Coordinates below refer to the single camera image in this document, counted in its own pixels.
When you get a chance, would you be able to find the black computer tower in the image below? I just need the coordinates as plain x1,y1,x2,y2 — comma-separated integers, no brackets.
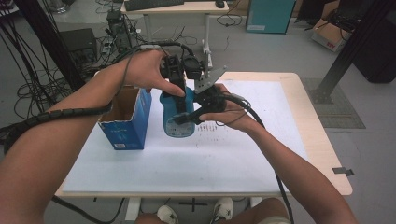
106,8,134,54

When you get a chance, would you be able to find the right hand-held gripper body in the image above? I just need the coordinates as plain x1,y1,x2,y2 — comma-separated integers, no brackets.
193,65,229,115

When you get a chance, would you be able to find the brown cardboard box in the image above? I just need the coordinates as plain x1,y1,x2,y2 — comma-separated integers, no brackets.
310,17,353,53

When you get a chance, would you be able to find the black tape mark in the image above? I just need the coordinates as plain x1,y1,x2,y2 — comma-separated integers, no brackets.
332,166,355,177

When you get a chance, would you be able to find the white-legged background desk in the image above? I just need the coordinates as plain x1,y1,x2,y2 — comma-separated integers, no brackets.
120,0,230,71

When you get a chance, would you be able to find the black spiral gripper cable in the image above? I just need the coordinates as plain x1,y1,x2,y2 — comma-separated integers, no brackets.
221,92,296,224
0,40,196,224

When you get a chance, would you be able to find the black cable loop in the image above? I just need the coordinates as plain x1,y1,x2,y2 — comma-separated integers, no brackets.
216,12,244,28

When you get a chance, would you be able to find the blue plastic bottle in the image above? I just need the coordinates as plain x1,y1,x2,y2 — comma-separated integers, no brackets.
159,86,197,139

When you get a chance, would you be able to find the black spiral left gripper cable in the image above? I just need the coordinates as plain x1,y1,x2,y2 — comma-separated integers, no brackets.
0,40,196,224

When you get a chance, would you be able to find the person's right leg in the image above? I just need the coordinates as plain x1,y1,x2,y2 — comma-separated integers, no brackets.
218,197,292,224

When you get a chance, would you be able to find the black keyboard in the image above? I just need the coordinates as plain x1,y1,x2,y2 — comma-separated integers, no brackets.
123,0,186,12

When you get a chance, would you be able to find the teal cabinet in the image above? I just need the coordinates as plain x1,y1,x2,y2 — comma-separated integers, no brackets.
245,0,297,35

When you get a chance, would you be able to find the person's leg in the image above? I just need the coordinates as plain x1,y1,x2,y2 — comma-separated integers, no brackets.
134,212,166,224
218,197,292,224

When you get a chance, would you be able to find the person's left leg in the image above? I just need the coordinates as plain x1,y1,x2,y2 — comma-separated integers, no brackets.
134,212,166,224

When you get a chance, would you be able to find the blue cardboard box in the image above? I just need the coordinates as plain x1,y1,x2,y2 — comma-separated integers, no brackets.
97,85,153,151

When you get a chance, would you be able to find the grey floor mat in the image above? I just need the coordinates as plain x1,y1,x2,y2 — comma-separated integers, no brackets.
301,77,367,130

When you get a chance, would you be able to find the white table leg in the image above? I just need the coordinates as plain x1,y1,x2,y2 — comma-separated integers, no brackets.
123,197,142,222
248,196,263,209

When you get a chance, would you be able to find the black equipment case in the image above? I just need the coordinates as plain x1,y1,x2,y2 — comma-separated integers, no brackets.
59,27,99,64

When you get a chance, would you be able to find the person's left hand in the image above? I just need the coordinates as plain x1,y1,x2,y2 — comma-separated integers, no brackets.
123,49,187,98

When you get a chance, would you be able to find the person's right hand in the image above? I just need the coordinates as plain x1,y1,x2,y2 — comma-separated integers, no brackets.
198,83,261,134

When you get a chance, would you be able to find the tangle of black floor cables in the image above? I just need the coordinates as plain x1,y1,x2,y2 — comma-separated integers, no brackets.
0,17,94,147

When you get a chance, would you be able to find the black spiral right gripper cable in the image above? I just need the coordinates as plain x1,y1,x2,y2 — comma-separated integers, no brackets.
221,92,296,224

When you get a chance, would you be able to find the wooden table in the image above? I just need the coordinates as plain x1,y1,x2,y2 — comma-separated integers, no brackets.
54,70,354,199

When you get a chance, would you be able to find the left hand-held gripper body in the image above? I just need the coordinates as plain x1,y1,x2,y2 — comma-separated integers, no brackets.
159,54,206,91

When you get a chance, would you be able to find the white foam board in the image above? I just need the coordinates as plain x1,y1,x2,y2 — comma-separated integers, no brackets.
62,78,310,194

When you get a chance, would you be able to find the black metal pole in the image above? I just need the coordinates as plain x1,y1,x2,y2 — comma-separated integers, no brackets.
13,0,89,92

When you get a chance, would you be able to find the dark cabinet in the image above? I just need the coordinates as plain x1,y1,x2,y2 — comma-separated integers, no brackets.
351,12,396,84

